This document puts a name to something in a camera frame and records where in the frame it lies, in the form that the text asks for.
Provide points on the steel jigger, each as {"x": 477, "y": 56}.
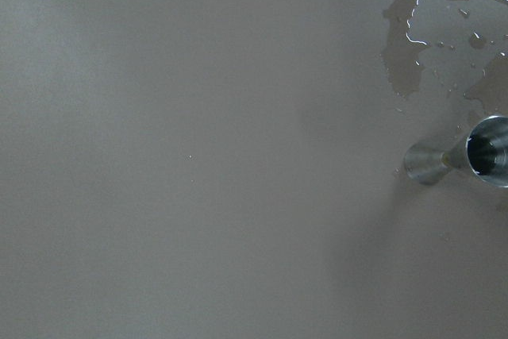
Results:
{"x": 482, "y": 154}

